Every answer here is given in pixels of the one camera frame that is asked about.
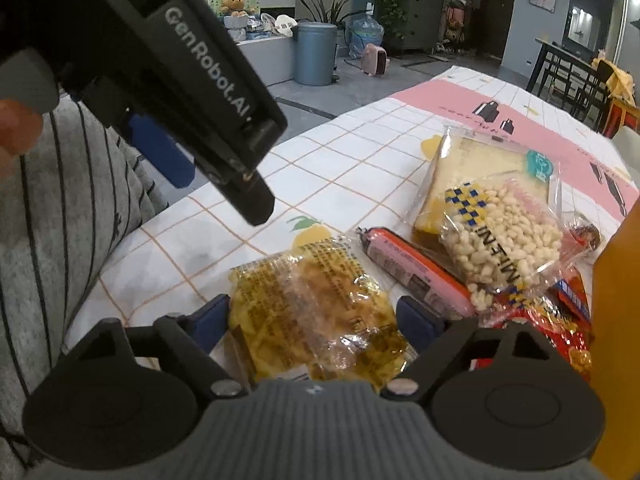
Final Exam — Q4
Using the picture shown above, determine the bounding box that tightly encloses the grey chest of drawers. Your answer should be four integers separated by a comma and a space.
395, 0, 447, 54

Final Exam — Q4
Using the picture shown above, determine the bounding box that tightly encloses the crinkled red snack packet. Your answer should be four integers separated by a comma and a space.
475, 295, 594, 377

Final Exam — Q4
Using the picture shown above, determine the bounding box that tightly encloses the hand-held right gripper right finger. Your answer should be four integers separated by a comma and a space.
382, 296, 558, 403

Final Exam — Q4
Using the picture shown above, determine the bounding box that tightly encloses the orange paper bag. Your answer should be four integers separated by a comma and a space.
589, 200, 640, 480

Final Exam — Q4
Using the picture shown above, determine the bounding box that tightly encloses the water jug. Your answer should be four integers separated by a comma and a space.
347, 15, 385, 59

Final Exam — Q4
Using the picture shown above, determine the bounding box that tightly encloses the grey striped sweater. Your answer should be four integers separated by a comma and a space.
0, 90, 171, 480

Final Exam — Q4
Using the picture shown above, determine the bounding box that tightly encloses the black dining table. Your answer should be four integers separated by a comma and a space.
527, 37, 617, 122

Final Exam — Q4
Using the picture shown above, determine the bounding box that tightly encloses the long red snack packet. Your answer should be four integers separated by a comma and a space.
554, 277, 594, 324

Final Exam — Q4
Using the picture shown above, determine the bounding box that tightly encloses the white low cabinet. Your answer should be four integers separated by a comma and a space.
234, 34, 297, 87

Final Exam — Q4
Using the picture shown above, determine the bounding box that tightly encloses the small clear brown snack packet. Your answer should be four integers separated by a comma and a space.
565, 214, 607, 257

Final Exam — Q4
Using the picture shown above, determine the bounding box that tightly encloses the blue-grey trash bin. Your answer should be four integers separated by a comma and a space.
291, 22, 340, 86

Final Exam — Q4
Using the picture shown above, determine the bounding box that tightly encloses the pink space heater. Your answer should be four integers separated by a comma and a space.
364, 43, 392, 77

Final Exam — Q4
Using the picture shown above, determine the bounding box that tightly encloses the pink sausage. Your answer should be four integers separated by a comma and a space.
356, 227, 477, 319

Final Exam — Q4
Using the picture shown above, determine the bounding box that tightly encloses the red plastic stool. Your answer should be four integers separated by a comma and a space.
604, 95, 640, 139

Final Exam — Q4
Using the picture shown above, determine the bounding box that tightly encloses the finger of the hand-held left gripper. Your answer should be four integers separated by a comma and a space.
127, 112, 195, 190
212, 167, 275, 227

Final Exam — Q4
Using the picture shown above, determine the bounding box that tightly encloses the person's left hand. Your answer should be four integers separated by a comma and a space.
0, 99, 42, 160

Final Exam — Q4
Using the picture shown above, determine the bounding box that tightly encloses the toy shelf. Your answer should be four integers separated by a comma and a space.
444, 0, 474, 52

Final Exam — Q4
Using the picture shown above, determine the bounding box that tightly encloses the yellow waffle packet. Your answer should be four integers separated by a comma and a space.
229, 237, 416, 392

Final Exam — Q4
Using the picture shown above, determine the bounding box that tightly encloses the long-leaf potted plant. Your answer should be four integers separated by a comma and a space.
289, 0, 352, 29

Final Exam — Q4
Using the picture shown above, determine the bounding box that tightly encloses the clear white peanut packet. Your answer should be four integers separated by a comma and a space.
437, 175, 572, 312

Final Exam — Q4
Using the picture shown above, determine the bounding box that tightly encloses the checked lemon print tablecloth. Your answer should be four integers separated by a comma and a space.
65, 65, 640, 396

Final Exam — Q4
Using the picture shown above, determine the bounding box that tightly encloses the yellow cloth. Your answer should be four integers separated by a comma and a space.
592, 57, 639, 107

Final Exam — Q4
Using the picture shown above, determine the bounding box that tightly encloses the sliced bread packet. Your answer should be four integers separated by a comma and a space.
410, 127, 561, 251

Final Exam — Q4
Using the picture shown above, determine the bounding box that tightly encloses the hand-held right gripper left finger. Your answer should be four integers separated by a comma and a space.
62, 294, 251, 401

